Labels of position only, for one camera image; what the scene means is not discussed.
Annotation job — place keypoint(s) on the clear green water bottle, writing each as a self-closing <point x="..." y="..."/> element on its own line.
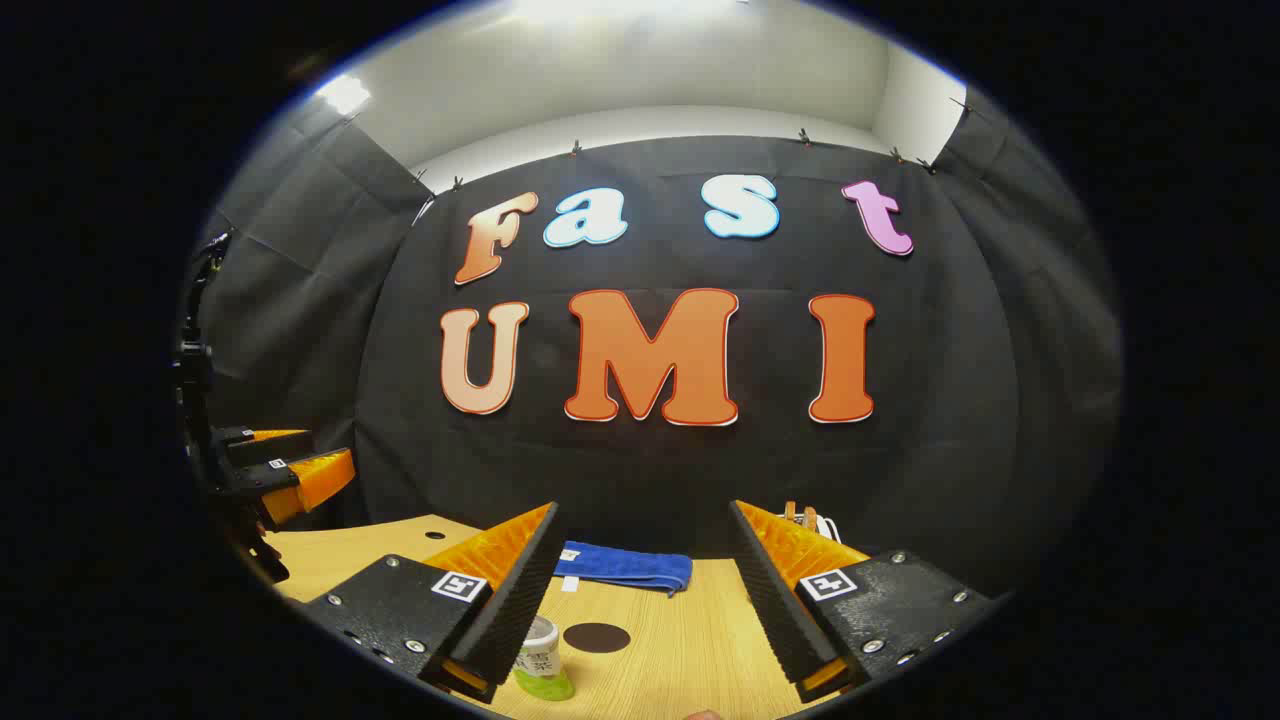
<point x="545" y="665"/>

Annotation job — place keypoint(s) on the brown bread slice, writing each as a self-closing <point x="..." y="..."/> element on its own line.
<point x="790" y="512"/>

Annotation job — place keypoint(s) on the blue folded towel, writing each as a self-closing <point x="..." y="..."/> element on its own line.
<point x="625" y="565"/>

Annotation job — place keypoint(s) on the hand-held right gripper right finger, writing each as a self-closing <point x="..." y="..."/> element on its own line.
<point x="775" y="610"/>

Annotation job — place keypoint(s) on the ceiling light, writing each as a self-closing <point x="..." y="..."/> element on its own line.
<point x="343" y="93"/>

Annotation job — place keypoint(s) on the white toaster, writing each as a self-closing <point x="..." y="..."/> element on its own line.
<point x="826" y="527"/>

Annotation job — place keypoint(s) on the dark round coaster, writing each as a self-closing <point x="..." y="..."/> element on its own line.
<point x="596" y="637"/>

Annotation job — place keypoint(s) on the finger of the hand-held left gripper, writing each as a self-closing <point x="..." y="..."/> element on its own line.
<point x="260" y="450"/>
<point x="262" y="478"/>

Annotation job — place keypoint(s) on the black backdrop cloth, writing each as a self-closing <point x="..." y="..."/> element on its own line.
<point x="700" y="470"/>

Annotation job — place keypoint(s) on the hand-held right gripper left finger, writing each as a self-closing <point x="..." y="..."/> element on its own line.
<point x="520" y="610"/>

